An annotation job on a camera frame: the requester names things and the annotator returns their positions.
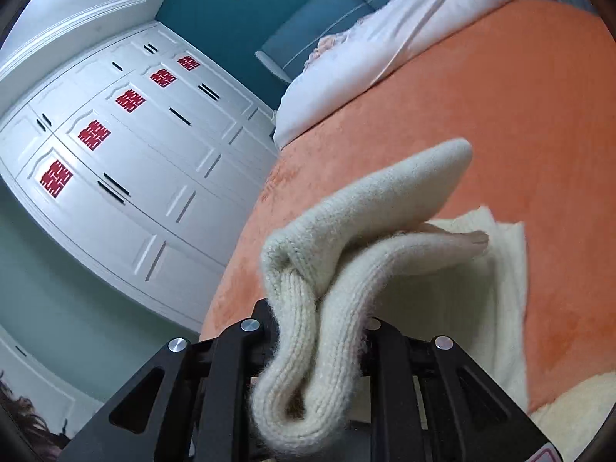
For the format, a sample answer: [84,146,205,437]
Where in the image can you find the blue padded headboard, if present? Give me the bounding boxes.
[255,0,464,84]

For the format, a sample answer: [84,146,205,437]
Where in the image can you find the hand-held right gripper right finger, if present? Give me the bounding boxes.
[346,318,569,462]

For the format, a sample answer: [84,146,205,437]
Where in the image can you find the cream knit cardigan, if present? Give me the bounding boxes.
[250,137,531,459]

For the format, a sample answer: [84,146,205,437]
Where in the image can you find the orange plush blanket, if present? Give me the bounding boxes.
[199,0,616,415]

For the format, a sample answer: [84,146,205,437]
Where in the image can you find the white duvet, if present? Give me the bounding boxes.
[273,0,540,148]

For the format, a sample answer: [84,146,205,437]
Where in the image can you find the person's left hand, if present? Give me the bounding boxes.
[418,223,490,257]

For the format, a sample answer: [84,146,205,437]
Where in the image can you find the white wardrobe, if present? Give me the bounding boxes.
[0,22,281,329]

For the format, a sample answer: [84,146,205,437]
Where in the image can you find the pink ruffled cloth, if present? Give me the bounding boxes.
[303,33,353,71]

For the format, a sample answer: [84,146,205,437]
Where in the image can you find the white fluffy rug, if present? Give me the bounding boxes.
[527,370,613,462]

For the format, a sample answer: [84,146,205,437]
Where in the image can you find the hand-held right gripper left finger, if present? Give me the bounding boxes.
[55,298,281,462]

